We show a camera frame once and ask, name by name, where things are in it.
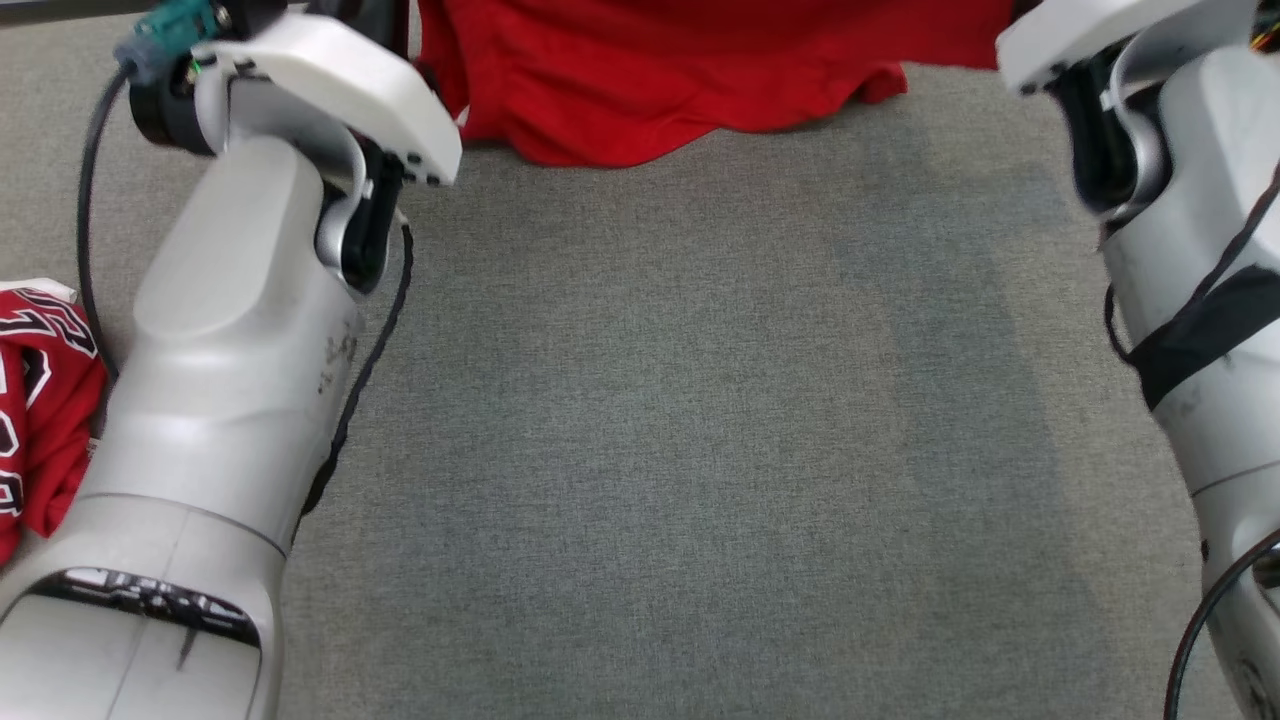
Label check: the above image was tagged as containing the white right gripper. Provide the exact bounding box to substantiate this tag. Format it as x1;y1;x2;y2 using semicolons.
994;0;1259;98

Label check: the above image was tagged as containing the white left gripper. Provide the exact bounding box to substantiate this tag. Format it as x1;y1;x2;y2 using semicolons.
193;10;464;188

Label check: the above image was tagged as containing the red and white jersey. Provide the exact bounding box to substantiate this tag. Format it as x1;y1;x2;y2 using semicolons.
414;0;1017;169
0;279;110;567

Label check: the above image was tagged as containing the black cable teal connector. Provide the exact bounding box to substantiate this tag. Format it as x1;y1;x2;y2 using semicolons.
77;0;233;386

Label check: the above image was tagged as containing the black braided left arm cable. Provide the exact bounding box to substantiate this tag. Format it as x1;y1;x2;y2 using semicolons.
298;222;416;519

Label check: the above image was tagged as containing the black right arm strap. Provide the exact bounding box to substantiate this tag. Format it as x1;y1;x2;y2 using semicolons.
1128;263;1280;413

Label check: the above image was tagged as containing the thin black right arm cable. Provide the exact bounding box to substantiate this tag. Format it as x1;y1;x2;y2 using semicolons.
1163;528;1280;720

